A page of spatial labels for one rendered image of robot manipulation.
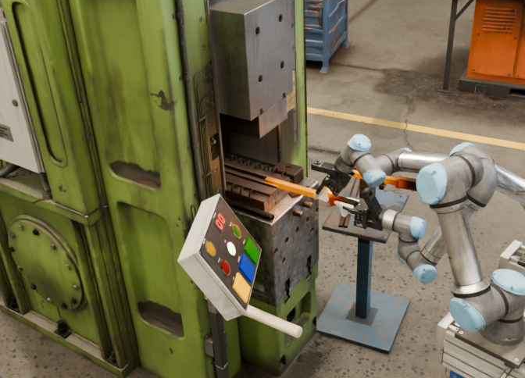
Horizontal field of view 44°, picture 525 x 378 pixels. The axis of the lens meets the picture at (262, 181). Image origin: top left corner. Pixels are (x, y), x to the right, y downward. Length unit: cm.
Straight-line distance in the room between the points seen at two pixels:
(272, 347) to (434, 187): 138
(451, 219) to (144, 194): 116
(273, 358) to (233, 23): 161
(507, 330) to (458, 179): 55
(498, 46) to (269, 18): 376
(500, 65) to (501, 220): 198
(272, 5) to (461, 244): 105
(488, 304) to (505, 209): 237
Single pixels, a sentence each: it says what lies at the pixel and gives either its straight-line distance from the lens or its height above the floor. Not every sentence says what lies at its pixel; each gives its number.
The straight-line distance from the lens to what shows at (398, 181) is 282.
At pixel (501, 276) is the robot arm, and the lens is 223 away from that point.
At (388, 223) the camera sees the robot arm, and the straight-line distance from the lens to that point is 249.
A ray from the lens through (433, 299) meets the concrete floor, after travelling 369.
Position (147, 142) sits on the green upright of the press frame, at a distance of 251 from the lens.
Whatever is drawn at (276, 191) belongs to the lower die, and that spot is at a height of 98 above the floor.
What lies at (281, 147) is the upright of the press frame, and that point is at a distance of 294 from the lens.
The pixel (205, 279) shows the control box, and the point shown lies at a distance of 210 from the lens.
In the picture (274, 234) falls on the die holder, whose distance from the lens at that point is 267.
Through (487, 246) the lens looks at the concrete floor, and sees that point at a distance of 413.
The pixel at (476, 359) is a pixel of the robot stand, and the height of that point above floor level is 71.
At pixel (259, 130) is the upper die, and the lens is 247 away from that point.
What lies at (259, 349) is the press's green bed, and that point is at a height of 14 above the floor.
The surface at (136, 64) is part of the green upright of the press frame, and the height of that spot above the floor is 160.
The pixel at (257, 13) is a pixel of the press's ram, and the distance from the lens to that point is 233.
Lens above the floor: 243
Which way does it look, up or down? 32 degrees down
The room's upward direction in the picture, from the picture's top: 3 degrees counter-clockwise
